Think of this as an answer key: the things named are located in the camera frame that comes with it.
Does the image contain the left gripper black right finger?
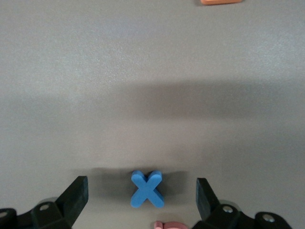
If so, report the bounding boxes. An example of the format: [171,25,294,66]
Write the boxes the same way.
[192,177,293,229]

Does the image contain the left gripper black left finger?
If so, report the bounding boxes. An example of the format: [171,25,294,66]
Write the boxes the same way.
[0,176,89,229]

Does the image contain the blue foam letter X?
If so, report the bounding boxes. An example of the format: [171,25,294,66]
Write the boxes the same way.
[130,169,165,208]

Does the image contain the red foam letter Q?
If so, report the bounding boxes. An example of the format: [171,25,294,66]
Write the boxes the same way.
[153,221,186,229]

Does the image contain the brown table mat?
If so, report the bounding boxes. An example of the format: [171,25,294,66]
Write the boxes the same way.
[0,0,305,229]

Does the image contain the orange foam letter E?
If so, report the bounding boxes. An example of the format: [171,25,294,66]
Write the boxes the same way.
[199,0,243,5]

